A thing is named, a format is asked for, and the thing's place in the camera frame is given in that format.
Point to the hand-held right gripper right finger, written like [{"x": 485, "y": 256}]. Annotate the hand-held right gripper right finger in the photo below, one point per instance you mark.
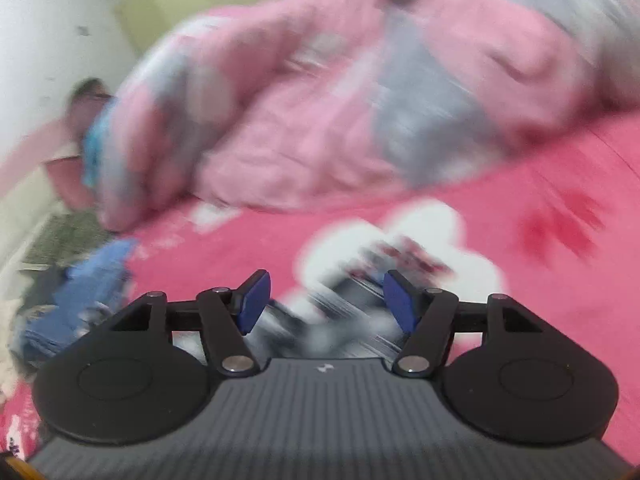
[{"x": 400, "y": 300}]

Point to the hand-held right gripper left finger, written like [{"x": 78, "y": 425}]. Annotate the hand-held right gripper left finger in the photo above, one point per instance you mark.
[{"x": 254, "y": 300}]

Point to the black white plaid shirt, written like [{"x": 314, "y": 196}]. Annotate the black white plaid shirt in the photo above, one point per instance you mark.
[{"x": 330, "y": 325}]

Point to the pink flower print blanket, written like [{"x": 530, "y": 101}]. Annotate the pink flower print blanket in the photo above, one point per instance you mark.
[{"x": 525, "y": 270}]

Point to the blue cloth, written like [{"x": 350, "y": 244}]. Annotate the blue cloth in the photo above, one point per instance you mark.
[{"x": 80, "y": 300}]

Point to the pink grey floral quilt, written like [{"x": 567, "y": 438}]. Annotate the pink grey floral quilt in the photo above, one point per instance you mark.
[{"x": 310, "y": 110}]

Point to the green patterned cloth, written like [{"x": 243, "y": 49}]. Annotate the green patterned cloth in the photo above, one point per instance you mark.
[{"x": 65, "y": 235}]

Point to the teal striped pillow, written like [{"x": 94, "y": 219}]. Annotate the teal striped pillow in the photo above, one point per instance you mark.
[{"x": 95, "y": 145}]

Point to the pink white headboard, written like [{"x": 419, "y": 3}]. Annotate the pink white headboard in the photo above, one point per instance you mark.
[{"x": 35, "y": 150}]

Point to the yellow-green wardrobe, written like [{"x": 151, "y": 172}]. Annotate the yellow-green wardrobe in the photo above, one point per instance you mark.
[{"x": 170, "y": 5}]

